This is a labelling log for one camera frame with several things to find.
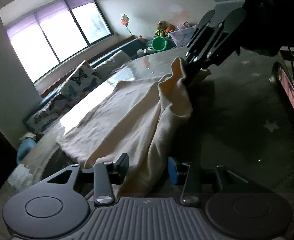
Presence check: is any green plastic bucket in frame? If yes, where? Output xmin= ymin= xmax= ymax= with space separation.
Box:
xmin=151 ymin=36 xmax=167 ymax=52

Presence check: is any plush toy in green vest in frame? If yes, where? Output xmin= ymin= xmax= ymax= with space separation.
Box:
xmin=154 ymin=21 xmax=176 ymax=37

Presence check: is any colourful pinwheel toy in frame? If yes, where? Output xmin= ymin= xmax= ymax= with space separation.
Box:
xmin=121 ymin=13 xmax=133 ymax=36

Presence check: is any grey quilted star table cover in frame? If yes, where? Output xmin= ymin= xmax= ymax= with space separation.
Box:
xmin=2 ymin=48 xmax=294 ymax=204

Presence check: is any square butterfly print cushion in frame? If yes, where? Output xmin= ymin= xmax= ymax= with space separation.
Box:
xmin=60 ymin=61 xmax=103 ymax=106

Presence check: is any long butterfly print cushion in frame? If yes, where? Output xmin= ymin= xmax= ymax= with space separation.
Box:
xmin=26 ymin=93 xmax=71 ymax=135

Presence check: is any grey plush toy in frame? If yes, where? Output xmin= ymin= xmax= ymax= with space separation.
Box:
xmin=137 ymin=47 xmax=156 ymax=58

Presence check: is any beige plain cushion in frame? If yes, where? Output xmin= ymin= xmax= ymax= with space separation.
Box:
xmin=94 ymin=50 xmax=131 ymax=80

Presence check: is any clear plastic storage box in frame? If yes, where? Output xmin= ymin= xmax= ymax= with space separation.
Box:
xmin=169 ymin=25 xmax=197 ymax=47

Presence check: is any blue covered sofa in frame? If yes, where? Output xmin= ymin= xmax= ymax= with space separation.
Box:
xmin=17 ymin=37 xmax=157 ymax=164

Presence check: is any cream white garment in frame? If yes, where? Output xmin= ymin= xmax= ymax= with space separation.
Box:
xmin=55 ymin=56 xmax=213 ymax=198

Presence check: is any green framed window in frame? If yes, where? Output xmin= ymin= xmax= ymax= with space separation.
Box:
xmin=5 ymin=0 xmax=114 ymax=83

